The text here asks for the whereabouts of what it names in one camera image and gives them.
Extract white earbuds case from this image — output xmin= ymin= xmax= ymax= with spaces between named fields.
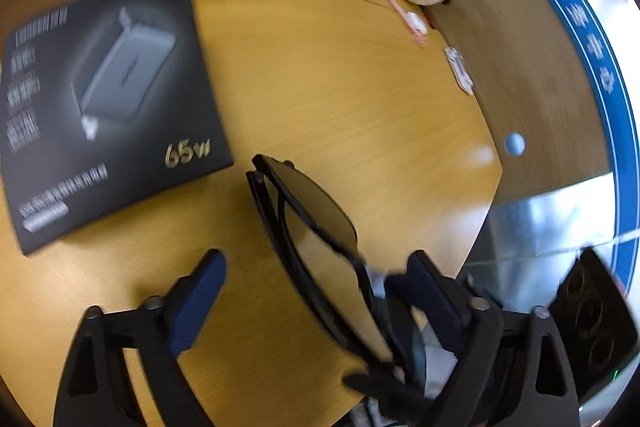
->
xmin=406 ymin=12 xmax=427 ymax=36

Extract small white card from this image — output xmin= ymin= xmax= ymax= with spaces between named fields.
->
xmin=444 ymin=46 xmax=474 ymax=95

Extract black sunglasses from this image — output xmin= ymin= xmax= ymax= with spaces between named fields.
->
xmin=246 ymin=154 xmax=427 ymax=395

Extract pink pen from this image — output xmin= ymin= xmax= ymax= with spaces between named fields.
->
xmin=386 ymin=0 xmax=427 ymax=46

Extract black charger box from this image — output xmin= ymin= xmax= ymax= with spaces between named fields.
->
xmin=1 ymin=0 xmax=233 ymax=255

